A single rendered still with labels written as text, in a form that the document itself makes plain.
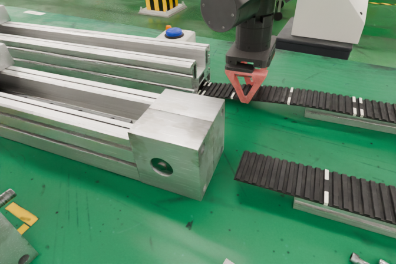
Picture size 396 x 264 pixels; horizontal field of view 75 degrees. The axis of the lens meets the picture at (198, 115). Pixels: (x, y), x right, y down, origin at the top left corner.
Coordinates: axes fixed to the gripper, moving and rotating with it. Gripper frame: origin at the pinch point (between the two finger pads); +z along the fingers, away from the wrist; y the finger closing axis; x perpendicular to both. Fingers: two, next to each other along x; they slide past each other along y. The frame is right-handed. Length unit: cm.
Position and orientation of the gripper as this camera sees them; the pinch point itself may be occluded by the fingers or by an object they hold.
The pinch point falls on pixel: (248, 91)
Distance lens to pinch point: 50.0
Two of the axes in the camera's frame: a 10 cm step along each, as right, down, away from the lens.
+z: 0.5, 7.9, 6.1
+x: 9.3, 2.0, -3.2
